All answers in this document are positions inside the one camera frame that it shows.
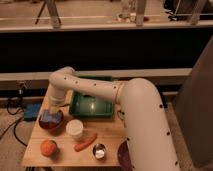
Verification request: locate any blue sponge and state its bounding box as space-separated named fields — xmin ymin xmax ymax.
xmin=40 ymin=110 xmax=60 ymax=123

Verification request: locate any wooden folding table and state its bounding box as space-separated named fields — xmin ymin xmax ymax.
xmin=22 ymin=106 xmax=126 ymax=168

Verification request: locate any white cup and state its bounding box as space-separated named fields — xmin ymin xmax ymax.
xmin=66 ymin=119 xmax=83 ymax=139

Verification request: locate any red bowl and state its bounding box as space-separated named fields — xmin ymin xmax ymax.
xmin=39 ymin=110 xmax=64 ymax=130

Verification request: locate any black cable on floor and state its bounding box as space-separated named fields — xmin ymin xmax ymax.
xmin=0 ymin=96 xmax=28 ymax=148

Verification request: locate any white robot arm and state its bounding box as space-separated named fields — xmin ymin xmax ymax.
xmin=49 ymin=67 xmax=181 ymax=171

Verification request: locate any orange carrot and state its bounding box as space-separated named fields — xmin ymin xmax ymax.
xmin=74 ymin=133 xmax=97 ymax=152

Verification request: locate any orange round fruit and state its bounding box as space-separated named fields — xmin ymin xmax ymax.
xmin=40 ymin=140 xmax=57 ymax=157

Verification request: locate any blue box on floor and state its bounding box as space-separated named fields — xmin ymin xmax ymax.
xmin=24 ymin=103 xmax=41 ymax=121

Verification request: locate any small metal cup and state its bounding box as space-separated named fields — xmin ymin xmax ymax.
xmin=92 ymin=143 xmax=106 ymax=160

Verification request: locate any green plastic tray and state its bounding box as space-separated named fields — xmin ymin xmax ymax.
xmin=68 ymin=76 xmax=116 ymax=118

